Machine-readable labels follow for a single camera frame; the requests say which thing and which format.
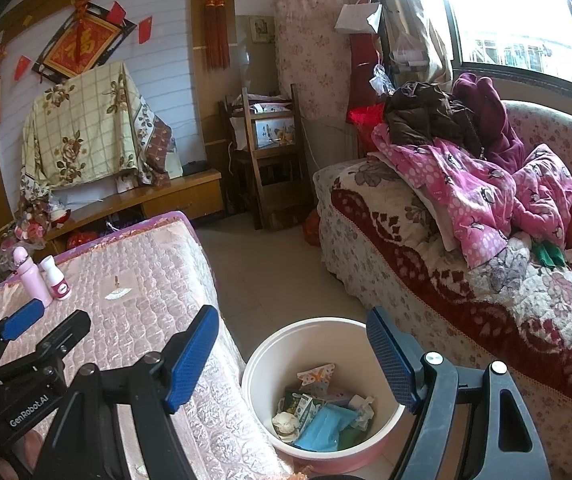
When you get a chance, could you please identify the wooden cabinet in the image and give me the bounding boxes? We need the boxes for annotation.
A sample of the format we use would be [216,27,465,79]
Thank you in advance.
[0,167,224,256]

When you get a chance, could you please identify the pink spotted garment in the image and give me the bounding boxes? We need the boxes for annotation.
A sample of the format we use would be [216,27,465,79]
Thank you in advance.
[371,122,572,270]

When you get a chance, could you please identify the red knot ornament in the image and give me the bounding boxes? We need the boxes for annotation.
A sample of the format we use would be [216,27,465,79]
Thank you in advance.
[177,0,251,73]

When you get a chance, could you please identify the person's left hand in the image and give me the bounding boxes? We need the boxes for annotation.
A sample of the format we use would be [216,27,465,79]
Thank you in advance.
[0,432,51,480]

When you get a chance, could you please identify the white tissue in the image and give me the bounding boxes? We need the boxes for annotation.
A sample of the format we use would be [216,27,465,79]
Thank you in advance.
[348,394,375,418]

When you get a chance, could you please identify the red floor bag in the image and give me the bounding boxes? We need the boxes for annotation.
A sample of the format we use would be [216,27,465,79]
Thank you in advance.
[302,210,323,247]

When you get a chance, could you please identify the red basket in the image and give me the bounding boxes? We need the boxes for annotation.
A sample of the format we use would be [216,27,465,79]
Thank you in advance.
[66,230,101,251]

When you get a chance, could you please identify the red plastic bag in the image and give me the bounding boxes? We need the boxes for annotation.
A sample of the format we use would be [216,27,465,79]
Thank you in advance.
[347,102,387,143]

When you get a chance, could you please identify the beige paper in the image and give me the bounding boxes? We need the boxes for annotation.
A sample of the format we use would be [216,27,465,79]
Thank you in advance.
[272,411,301,441]

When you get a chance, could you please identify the dark red hanging cloth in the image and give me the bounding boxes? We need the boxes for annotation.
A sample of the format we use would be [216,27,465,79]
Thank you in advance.
[350,32,391,111]

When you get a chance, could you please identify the white paper bag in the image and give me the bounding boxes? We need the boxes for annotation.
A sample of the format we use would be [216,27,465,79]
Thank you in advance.
[335,2,383,36]

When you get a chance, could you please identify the brown jacket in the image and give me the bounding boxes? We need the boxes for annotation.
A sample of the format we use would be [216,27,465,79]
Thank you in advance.
[383,81,477,148]

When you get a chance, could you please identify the maroon garment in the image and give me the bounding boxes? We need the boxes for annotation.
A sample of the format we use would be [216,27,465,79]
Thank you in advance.
[451,72,526,176]

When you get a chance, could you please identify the pink thermos bottle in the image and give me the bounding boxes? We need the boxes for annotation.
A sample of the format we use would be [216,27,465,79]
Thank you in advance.
[12,247,54,308]

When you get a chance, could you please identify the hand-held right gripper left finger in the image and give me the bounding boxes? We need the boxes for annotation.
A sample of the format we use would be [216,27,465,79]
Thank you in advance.
[40,304,221,480]

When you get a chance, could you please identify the small clear plastic bag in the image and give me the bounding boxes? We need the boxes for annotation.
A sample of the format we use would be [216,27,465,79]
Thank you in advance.
[370,62,393,95]

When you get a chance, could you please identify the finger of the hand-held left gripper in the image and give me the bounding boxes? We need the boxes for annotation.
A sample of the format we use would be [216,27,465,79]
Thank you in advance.
[0,299,45,361]
[16,310,91,366]

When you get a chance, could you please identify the white packet with orange star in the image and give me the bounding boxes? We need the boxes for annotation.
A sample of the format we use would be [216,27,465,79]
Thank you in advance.
[297,362,337,393]

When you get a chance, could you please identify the floral covered tall appliance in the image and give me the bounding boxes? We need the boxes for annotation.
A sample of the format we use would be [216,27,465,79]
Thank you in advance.
[273,0,361,121]

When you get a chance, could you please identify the pale curtain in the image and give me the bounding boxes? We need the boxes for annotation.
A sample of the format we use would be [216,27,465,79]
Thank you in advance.
[366,0,454,96]

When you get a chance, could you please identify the wooden shelf stand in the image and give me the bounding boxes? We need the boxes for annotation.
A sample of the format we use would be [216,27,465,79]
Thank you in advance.
[218,84,317,231]

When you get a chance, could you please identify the white pill bottle pink label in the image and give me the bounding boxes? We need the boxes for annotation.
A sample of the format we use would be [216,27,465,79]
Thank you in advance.
[39,255,72,302]

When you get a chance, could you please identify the artificial flower bunch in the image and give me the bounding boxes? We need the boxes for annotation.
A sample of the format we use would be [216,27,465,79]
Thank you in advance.
[0,195,51,261]

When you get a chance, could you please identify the white plastic bin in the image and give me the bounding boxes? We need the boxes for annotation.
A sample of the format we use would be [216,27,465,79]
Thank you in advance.
[241,316,407,476]

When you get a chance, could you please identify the printed box on chair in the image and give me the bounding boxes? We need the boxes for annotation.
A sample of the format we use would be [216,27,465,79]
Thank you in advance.
[251,110,297,151]

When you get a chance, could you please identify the green cloth item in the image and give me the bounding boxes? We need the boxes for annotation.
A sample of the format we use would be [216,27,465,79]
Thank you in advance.
[531,240,567,268]

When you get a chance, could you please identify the red framed wall decoration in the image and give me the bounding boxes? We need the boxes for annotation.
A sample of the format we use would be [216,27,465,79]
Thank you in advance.
[33,2,136,86]

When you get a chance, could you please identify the window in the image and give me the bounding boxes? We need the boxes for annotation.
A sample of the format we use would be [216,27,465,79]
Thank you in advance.
[443,0,572,106]

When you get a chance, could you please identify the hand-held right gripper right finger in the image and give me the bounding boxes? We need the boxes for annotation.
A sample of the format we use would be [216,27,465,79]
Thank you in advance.
[366,305,552,480]

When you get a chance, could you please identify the floral covered sofa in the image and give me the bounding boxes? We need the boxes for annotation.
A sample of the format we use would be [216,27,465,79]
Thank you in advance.
[313,100,572,480]

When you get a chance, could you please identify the yellow floral cloth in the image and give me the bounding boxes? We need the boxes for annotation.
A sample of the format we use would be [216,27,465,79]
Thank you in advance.
[20,61,184,201]

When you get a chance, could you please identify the translucent plastic bag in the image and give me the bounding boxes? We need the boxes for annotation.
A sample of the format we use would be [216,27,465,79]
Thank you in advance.
[391,32,429,68]

